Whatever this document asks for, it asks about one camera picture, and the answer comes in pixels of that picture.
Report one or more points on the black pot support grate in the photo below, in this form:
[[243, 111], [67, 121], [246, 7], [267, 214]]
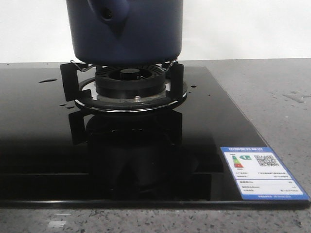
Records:
[[73, 74]]

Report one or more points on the black gas burner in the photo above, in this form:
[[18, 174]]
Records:
[[133, 89]]

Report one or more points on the blue energy label sticker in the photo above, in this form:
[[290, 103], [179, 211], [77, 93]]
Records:
[[260, 174]]

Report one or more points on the dark blue pot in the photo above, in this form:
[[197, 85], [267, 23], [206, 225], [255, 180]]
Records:
[[126, 32]]

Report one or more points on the black glass stove top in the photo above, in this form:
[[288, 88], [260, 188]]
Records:
[[54, 155]]

